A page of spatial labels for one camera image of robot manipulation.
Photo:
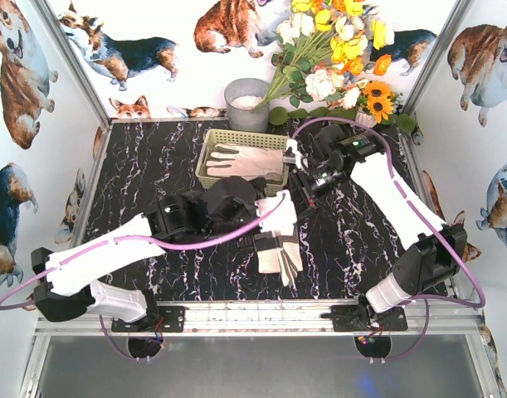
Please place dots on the artificial flower bouquet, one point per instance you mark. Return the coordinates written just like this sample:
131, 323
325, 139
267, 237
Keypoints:
324, 48

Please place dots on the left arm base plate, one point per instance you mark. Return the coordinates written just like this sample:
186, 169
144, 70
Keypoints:
162, 318

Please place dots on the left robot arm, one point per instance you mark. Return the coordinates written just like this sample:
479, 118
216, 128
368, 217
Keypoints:
71, 286

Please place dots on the white glove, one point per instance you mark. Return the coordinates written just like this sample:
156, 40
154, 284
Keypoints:
228, 160
277, 245

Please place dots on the grey metal bucket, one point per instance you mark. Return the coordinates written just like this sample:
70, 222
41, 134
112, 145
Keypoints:
247, 111

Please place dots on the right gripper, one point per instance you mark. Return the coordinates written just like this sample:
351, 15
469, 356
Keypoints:
299, 182

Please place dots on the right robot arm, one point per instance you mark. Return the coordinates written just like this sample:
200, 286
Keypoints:
433, 250

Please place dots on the aluminium front frame rail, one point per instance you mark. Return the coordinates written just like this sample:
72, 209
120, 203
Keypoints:
280, 318

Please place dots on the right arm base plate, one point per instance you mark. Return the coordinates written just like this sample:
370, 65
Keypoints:
356, 318

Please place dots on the small sunflower pot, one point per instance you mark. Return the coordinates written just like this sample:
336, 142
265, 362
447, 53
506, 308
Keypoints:
377, 103

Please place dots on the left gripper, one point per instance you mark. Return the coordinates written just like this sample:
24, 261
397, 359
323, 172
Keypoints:
253, 239

